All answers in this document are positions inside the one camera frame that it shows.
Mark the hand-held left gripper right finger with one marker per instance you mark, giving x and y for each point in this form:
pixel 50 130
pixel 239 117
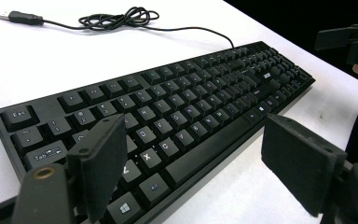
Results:
pixel 298 161

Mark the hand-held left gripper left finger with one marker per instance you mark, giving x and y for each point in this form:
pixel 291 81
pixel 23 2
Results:
pixel 101 161

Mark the black computer keyboard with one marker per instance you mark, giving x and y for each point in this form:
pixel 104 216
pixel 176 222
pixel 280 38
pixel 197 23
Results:
pixel 180 105

